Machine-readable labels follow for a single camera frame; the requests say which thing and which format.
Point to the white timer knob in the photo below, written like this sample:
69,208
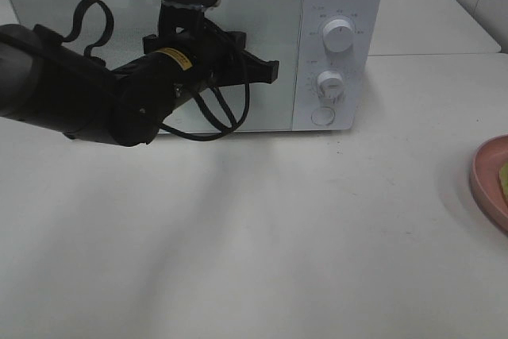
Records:
330,84

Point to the white microwave door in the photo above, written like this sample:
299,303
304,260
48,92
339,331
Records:
272,29

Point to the sandwich with lettuce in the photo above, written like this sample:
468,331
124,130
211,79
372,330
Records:
503,179

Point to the pink round plate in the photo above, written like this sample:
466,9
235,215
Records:
484,182

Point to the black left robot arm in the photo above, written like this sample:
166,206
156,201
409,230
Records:
175,86

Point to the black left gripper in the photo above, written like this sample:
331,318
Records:
214,57

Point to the upper white power knob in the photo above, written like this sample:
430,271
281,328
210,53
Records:
338,34

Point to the round white door button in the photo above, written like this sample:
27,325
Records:
323,116

